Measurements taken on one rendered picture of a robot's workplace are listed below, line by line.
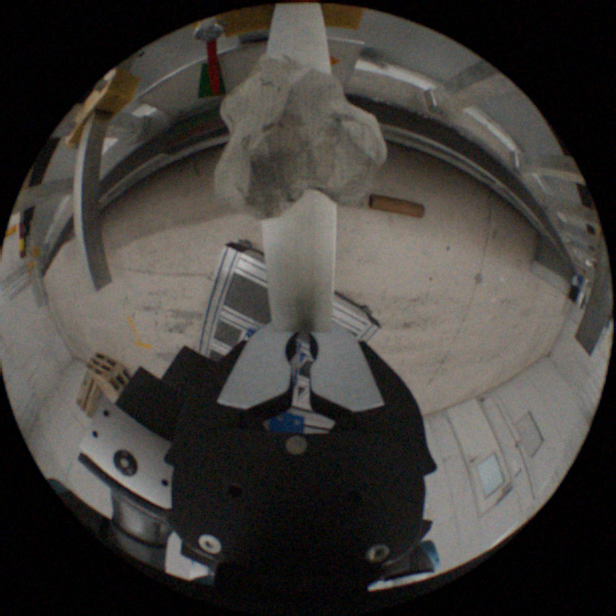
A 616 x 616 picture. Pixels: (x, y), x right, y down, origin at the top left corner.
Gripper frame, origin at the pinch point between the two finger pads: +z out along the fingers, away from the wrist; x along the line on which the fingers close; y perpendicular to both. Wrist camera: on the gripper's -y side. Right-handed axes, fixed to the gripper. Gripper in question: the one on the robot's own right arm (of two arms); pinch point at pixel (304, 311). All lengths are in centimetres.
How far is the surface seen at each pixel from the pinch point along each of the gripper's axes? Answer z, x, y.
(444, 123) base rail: 12.7, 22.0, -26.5
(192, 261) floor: 83, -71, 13
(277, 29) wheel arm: -3.4, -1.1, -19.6
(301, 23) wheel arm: -3.4, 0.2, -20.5
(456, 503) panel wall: -76, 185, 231
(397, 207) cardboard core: 75, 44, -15
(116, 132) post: 6.4, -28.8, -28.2
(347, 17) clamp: -1.1, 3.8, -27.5
